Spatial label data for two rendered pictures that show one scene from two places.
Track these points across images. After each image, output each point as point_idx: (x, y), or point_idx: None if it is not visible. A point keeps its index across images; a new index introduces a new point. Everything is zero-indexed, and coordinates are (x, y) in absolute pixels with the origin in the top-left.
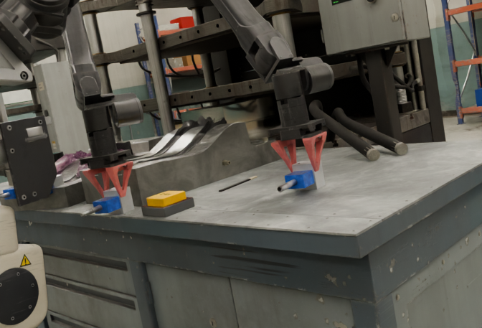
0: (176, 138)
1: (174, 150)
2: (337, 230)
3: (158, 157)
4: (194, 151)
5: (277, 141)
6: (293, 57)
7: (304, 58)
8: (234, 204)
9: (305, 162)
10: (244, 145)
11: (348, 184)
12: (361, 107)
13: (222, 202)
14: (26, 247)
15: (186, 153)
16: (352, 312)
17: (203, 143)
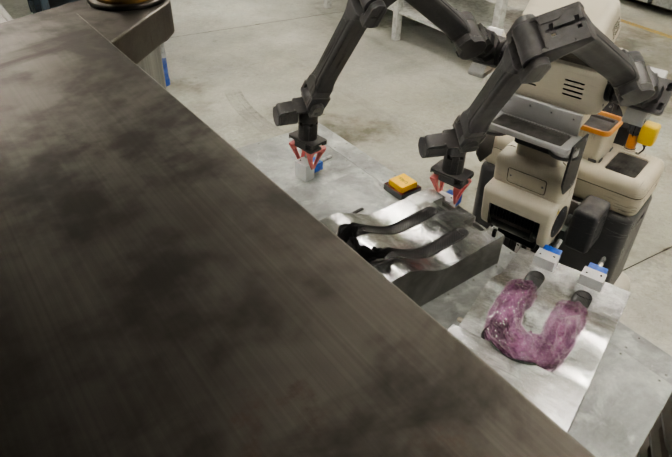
0: (400, 255)
1: (402, 241)
2: (323, 127)
3: (418, 232)
4: (379, 221)
5: (321, 145)
6: (301, 94)
7: (289, 101)
8: (357, 178)
9: (305, 161)
10: None
11: (284, 168)
12: None
13: (364, 184)
14: (490, 180)
15: (388, 222)
16: None
17: (369, 220)
